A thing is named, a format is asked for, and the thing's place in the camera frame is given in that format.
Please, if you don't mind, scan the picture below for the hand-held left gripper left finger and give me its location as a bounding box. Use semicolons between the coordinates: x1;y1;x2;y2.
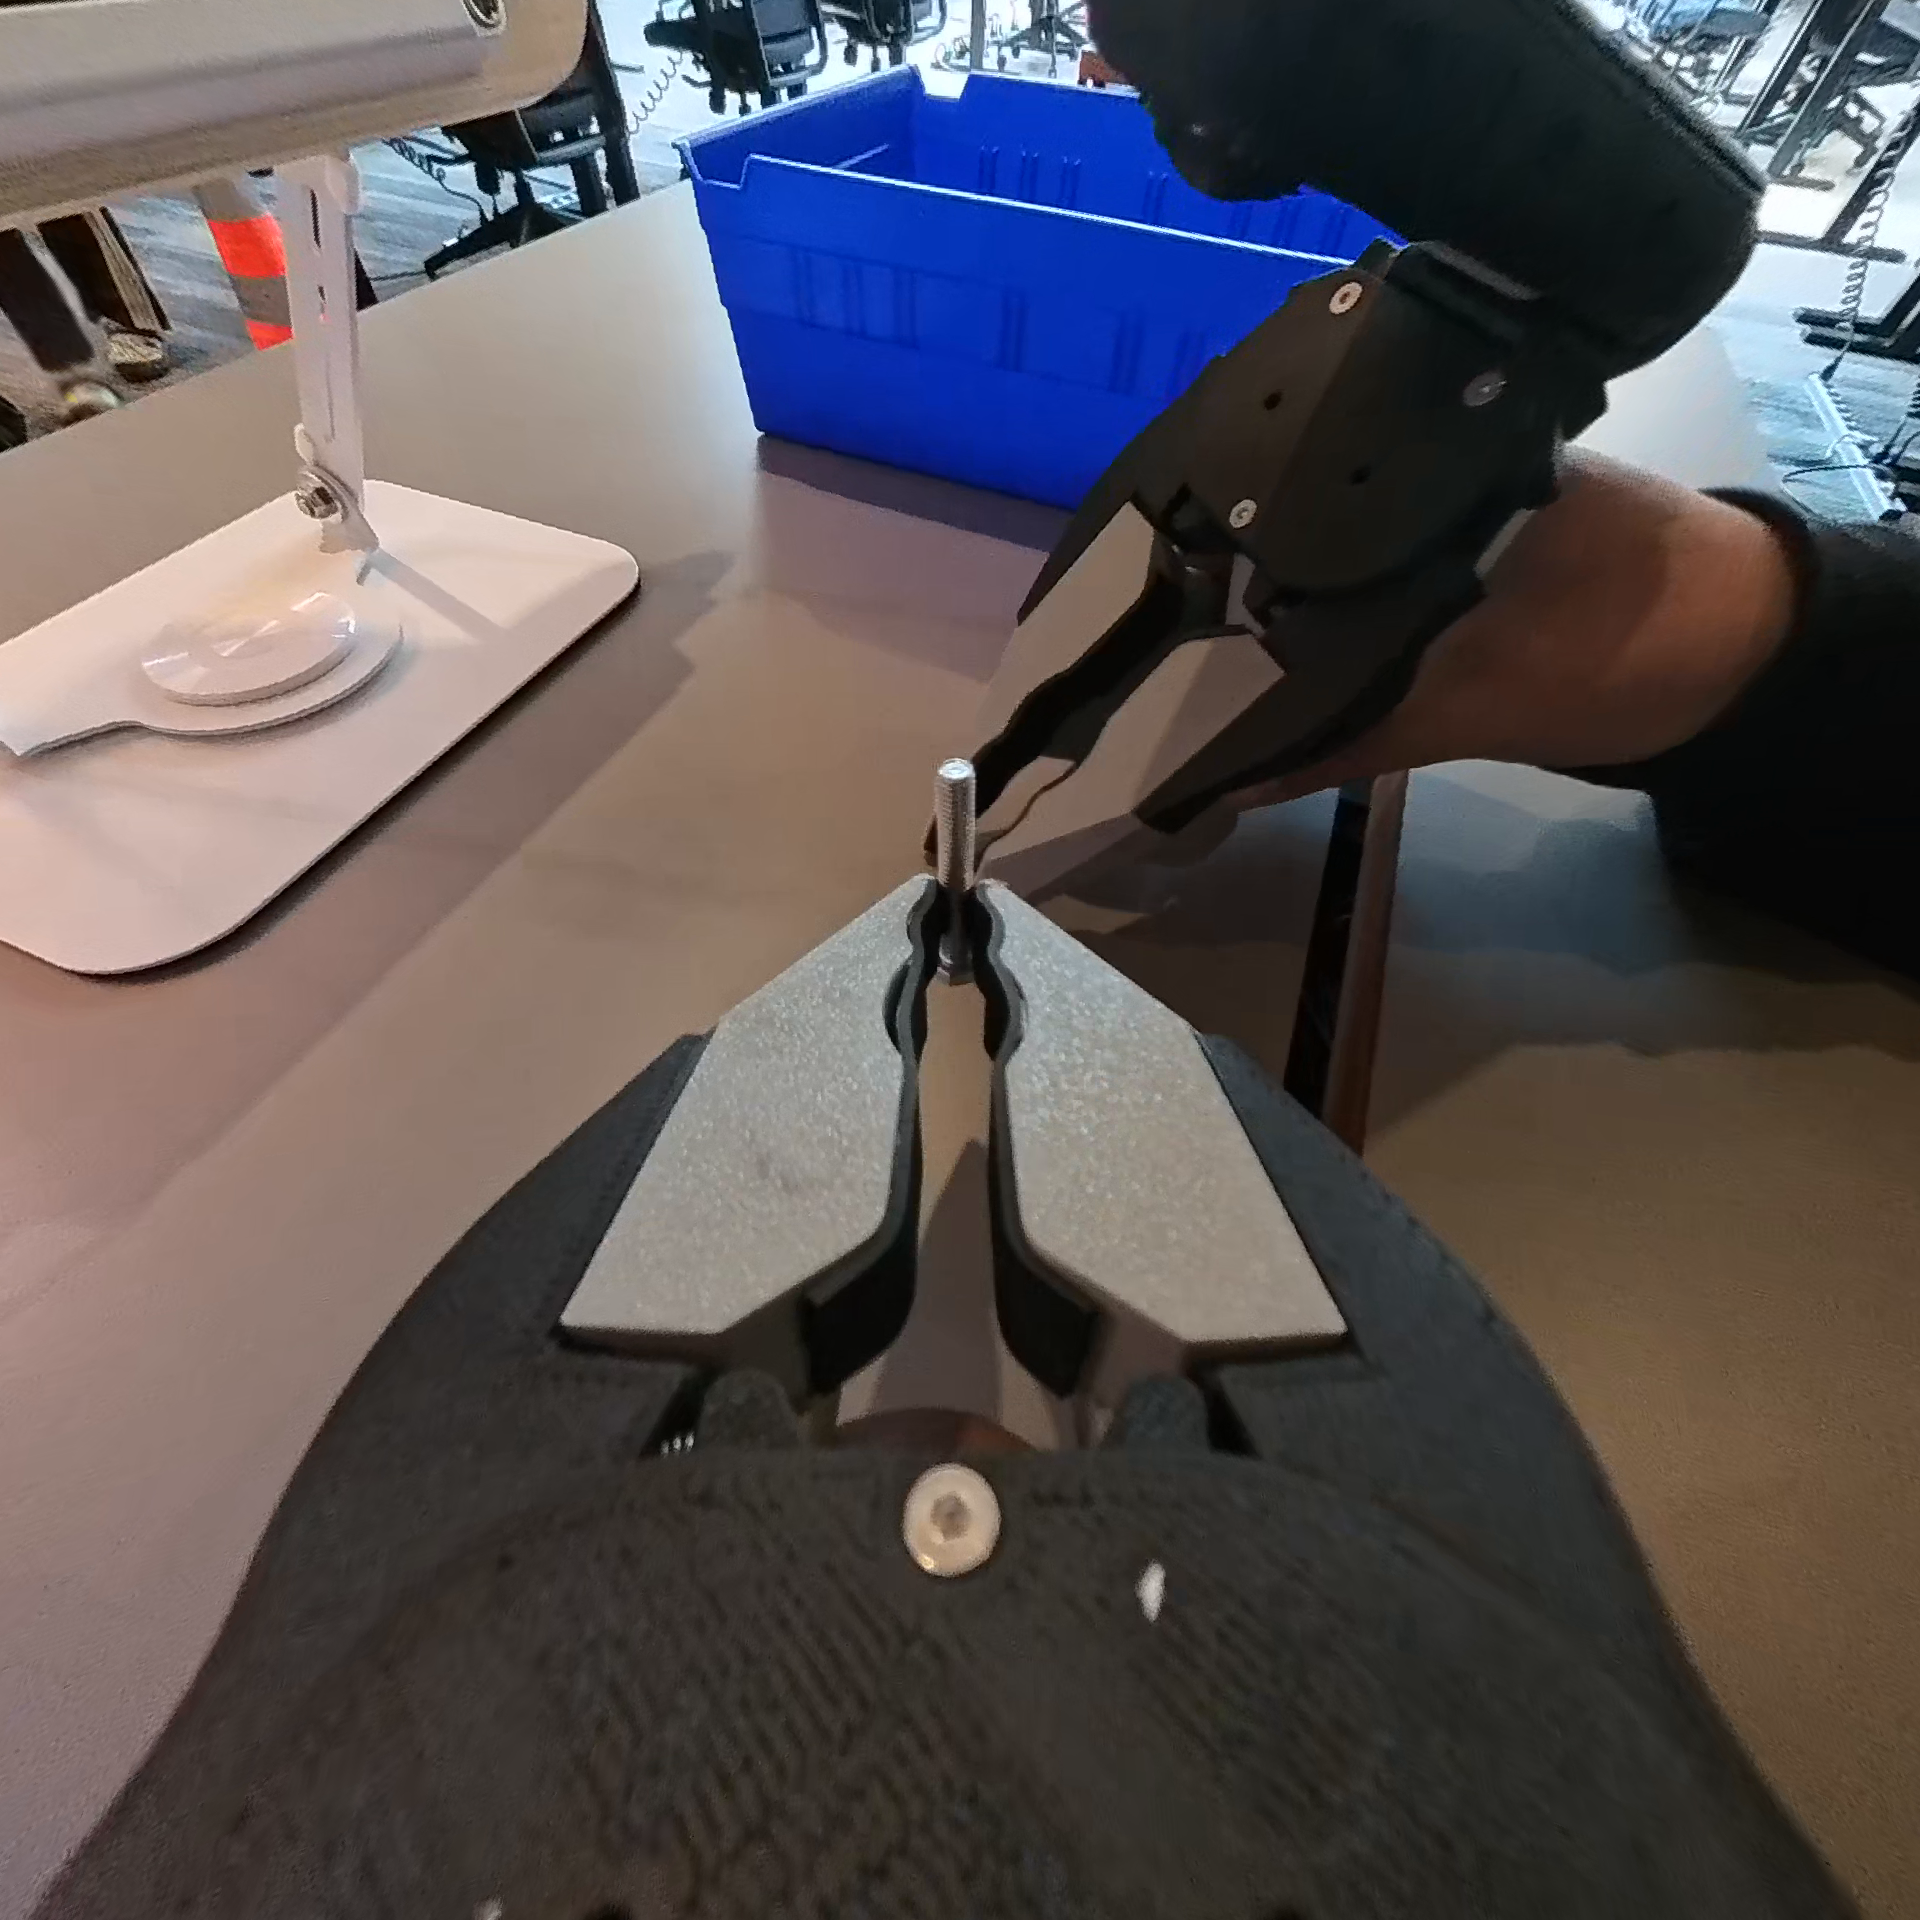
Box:
559;872;951;1426

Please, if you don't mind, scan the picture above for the white desk stand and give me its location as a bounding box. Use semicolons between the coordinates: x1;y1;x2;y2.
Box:
0;0;642;980

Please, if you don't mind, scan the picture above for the group of black office chairs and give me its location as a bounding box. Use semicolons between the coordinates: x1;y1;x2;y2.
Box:
382;0;1114;287

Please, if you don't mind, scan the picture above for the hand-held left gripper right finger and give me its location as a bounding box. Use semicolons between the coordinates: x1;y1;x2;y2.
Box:
959;877;1353;1454

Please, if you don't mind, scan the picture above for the blue plastic bin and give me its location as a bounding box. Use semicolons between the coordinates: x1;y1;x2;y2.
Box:
675;65;1403;511

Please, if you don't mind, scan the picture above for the silver bolt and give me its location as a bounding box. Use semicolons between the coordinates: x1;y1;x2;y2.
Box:
933;756;986;985

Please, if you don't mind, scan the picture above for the orange traffic cone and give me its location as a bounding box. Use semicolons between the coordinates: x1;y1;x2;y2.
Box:
195;172;302;350

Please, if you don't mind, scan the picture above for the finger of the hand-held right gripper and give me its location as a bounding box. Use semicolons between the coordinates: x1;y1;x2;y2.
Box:
977;621;1262;887
966;479;1193;774

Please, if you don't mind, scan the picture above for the person's right hand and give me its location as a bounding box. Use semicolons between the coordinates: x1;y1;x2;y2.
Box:
1237;447;1815;817

